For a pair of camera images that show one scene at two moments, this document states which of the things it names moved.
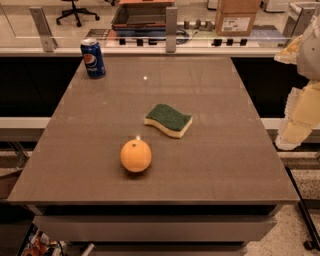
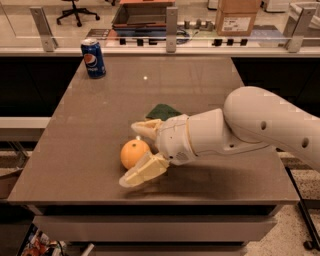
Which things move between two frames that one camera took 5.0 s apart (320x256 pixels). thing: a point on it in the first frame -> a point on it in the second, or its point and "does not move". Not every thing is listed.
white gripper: (310, 55) -> (172, 138)
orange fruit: (136, 155) does not move
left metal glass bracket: (46, 36) does not move
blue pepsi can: (93, 58) does not move
